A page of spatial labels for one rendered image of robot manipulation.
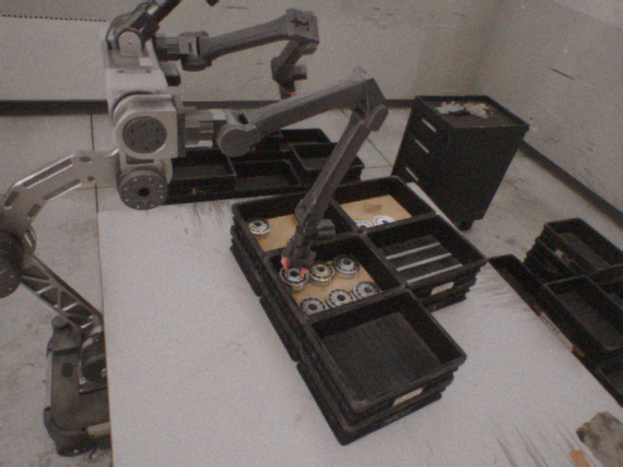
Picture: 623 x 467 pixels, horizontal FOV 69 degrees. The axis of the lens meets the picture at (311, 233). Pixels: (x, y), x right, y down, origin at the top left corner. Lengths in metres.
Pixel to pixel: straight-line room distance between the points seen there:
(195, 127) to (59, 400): 1.33
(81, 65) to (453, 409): 3.61
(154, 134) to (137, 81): 0.14
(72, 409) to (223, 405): 0.76
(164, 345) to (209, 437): 0.35
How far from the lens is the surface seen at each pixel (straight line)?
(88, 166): 1.53
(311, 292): 1.58
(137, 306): 1.70
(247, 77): 4.52
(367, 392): 1.39
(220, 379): 1.50
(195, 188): 2.52
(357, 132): 1.26
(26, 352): 2.57
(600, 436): 1.84
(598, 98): 4.80
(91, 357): 1.96
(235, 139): 1.11
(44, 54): 4.19
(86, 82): 4.26
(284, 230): 1.81
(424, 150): 3.10
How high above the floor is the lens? 1.97
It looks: 39 degrees down
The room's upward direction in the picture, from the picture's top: 12 degrees clockwise
